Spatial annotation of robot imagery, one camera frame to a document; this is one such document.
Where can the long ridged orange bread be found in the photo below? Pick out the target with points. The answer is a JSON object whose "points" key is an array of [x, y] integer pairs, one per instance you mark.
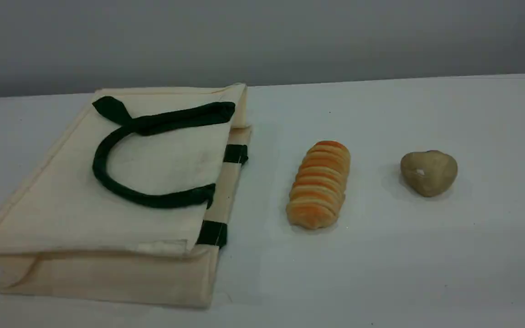
{"points": [[319, 187]]}

